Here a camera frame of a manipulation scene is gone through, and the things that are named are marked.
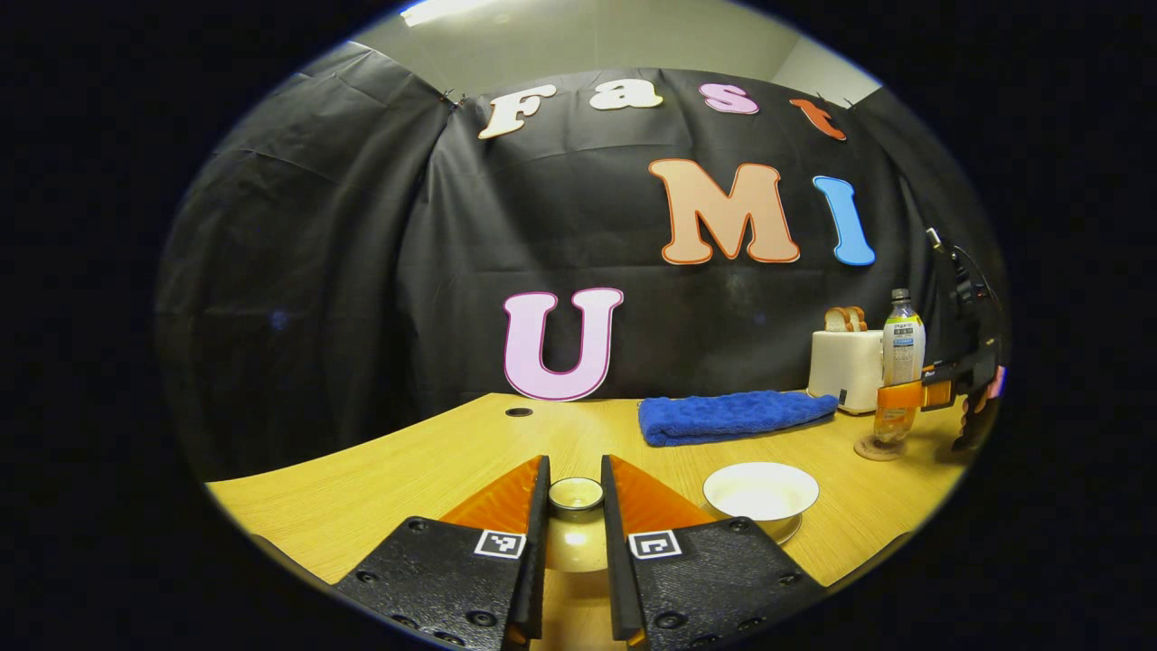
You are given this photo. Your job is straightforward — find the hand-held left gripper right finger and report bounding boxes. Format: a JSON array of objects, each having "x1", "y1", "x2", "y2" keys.
[{"x1": 600, "y1": 455, "x2": 825, "y2": 650}]

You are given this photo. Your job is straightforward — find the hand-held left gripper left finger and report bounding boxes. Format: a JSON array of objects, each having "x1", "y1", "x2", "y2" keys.
[{"x1": 334, "y1": 455, "x2": 552, "y2": 650}]

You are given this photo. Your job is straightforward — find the labelled plastic water bottle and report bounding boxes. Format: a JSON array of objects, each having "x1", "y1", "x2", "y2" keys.
[{"x1": 873, "y1": 288, "x2": 927, "y2": 450}]

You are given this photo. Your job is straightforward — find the cream ceramic teacup lid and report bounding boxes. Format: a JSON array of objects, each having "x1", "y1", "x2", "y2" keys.
[{"x1": 542, "y1": 476, "x2": 611, "y2": 574}]

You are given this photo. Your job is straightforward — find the cream ceramic teacup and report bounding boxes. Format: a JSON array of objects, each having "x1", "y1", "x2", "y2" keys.
[{"x1": 702, "y1": 462, "x2": 821, "y2": 534}]

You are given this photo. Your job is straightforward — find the white toaster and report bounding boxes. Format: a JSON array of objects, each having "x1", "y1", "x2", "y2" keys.
[{"x1": 807, "y1": 329, "x2": 887, "y2": 416}]

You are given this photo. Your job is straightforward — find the blue microfibre towel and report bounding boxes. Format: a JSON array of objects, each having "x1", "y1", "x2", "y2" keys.
[{"x1": 638, "y1": 391, "x2": 839, "y2": 448}]

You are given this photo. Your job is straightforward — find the black backdrop cloth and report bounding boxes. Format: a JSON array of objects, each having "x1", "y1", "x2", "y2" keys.
[{"x1": 154, "y1": 41, "x2": 1009, "y2": 480}]

